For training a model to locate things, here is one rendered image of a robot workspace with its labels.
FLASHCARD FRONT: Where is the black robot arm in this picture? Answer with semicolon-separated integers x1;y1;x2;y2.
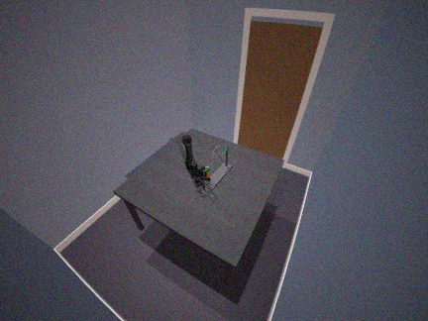
181;135;205;174

